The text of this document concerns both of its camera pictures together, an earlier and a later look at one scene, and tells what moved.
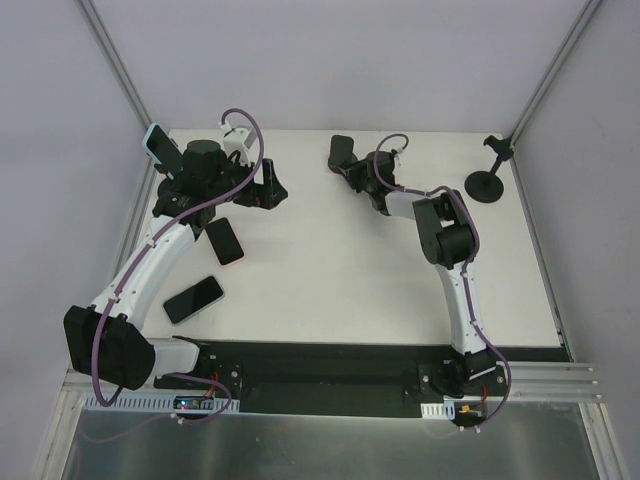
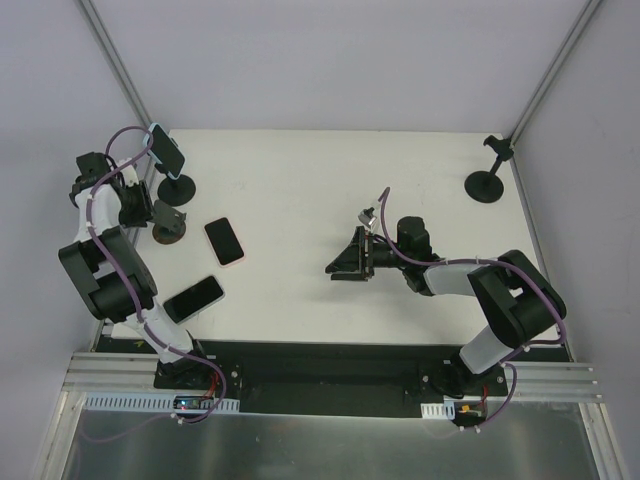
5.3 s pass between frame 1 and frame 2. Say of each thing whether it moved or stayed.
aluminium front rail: stayed
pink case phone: stayed
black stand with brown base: moved
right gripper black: moved
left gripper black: moved
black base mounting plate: stayed
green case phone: stayed
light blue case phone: stayed
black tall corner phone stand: stayed
